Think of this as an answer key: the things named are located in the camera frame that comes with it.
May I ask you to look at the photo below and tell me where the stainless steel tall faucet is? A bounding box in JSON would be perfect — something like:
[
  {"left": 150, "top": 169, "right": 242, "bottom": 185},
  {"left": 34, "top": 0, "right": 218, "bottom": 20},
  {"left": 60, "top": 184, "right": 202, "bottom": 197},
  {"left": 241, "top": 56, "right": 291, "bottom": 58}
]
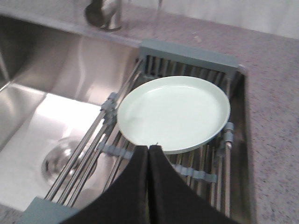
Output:
[{"left": 84, "top": 0, "right": 122, "bottom": 30}]

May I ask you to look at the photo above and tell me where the grey over-sink drying rack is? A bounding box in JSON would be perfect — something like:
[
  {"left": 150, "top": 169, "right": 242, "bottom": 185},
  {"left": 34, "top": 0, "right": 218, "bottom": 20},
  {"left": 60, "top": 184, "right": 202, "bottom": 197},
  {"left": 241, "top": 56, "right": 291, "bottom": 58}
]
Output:
[{"left": 21, "top": 39, "right": 239, "bottom": 224}]

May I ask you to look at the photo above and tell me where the light green round plate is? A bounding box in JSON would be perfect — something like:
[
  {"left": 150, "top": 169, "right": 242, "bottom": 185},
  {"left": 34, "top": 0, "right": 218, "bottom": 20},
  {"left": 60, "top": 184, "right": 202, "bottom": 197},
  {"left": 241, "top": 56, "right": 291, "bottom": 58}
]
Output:
[{"left": 117, "top": 76, "right": 231, "bottom": 154}]

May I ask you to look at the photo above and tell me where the stainless steel sink basin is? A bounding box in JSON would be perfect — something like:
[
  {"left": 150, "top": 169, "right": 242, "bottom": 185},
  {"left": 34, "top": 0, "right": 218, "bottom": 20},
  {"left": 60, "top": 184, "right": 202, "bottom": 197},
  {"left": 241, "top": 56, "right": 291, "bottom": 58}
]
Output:
[{"left": 0, "top": 17, "right": 253, "bottom": 224}]

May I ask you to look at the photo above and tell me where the round steel sink drain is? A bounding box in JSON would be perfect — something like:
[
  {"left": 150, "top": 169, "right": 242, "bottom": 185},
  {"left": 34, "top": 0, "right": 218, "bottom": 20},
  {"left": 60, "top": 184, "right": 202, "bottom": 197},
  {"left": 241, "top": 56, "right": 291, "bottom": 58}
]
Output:
[{"left": 41, "top": 137, "right": 91, "bottom": 188}]

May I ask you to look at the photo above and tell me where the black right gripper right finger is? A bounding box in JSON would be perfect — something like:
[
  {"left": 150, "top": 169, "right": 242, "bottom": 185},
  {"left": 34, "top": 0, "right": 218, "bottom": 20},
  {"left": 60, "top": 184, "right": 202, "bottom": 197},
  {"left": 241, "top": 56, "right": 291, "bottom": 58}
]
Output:
[{"left": 148, "top": 145, "right": 236, "bottom": 224}]

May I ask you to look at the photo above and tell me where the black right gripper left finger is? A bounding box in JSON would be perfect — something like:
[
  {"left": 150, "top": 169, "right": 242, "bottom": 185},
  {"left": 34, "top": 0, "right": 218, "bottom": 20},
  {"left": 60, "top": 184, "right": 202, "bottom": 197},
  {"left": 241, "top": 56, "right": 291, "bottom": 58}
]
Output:
[{"left": 61, "top": 146, "right": 148, "bottom": 224}]

